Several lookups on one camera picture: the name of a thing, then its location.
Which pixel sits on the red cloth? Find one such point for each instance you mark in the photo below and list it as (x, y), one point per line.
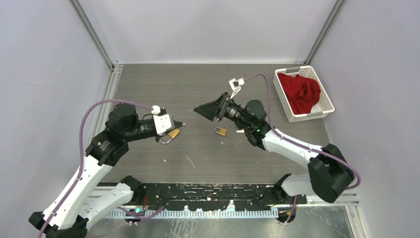
(302, 93)

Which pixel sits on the aluminium front rail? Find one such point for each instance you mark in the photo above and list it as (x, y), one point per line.
(203, 213)

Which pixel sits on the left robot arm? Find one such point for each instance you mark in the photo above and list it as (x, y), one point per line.
(69, 216)

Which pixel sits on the small brass padlock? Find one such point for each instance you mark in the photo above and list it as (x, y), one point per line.
(221, 131)

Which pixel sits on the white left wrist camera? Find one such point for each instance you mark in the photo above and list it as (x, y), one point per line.
(162, 119)

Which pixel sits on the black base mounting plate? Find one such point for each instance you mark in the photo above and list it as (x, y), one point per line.
(210, 197)

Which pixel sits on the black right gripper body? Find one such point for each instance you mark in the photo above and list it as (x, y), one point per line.
(227, 102)

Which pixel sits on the large brass padlock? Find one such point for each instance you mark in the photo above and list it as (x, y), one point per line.
(169, 136)

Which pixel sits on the white perforated plastic basket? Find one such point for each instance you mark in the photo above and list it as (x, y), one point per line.
(319, 110)

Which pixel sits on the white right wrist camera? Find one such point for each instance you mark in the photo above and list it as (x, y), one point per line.
(236, 85)

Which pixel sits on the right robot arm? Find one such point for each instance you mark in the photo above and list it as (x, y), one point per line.
(328, 175)

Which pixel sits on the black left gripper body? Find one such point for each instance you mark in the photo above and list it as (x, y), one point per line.
(146, 129)

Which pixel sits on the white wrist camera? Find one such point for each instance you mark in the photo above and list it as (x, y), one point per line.
(236, 85)
(162, 119)

